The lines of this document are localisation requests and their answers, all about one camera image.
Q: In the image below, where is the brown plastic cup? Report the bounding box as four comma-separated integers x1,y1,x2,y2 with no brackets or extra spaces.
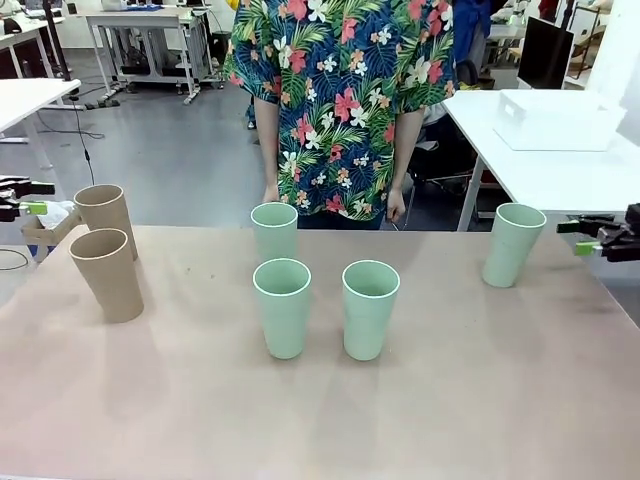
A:
73,184,139,262
68,228,145,324

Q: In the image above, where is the light green plastic cup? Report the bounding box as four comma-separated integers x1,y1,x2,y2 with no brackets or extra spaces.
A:
252,258,312,360
342,259,401,362
250,202,299,267
481,202,548,289

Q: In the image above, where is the white plastic storage basket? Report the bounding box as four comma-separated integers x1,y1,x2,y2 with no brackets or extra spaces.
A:
492,89,626,152

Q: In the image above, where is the person's right forearm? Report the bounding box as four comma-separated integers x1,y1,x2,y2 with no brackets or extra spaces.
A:
255,97,282,191

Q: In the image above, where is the person's left forearm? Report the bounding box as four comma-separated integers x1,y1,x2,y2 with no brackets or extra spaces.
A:
391,106,426,194

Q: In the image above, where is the crumpled white paper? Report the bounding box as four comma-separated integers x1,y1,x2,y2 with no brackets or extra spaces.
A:
37,199,71,229

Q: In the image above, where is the small cardboard box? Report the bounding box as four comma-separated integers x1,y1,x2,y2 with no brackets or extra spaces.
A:
20,199,84,262

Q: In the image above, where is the white side table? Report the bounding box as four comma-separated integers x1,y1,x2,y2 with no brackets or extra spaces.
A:
0,78,82,146

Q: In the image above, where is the black office chair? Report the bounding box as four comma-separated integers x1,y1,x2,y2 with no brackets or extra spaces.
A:
407,59,481,201

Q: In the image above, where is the black stand pole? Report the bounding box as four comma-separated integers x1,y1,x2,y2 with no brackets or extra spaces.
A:
42,0,71,81

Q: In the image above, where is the white background desk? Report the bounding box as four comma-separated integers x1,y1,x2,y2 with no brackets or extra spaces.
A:
0,14,66,79

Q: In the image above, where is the black computer monitor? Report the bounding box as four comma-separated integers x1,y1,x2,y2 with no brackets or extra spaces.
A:
517,15,575,91

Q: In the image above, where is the grey jacket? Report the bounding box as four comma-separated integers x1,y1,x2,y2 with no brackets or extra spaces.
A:
422,104,447,151

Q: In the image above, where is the grey metal workbench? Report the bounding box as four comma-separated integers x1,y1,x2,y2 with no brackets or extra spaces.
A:
85,7,214,106

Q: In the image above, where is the bystander in blue jacket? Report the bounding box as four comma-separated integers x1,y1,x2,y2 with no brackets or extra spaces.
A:
452,0,490,66

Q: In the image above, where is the black stool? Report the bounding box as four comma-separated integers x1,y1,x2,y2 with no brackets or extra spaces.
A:
212,30,234,66

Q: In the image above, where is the person in floral shirt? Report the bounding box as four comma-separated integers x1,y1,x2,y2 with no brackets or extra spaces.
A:
223,0,459,222

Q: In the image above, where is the thin floor cable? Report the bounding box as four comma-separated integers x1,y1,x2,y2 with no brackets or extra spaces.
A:
0,244,31,271

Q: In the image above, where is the black hanging cable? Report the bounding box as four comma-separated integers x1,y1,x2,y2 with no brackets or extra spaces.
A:
73,97,97,187

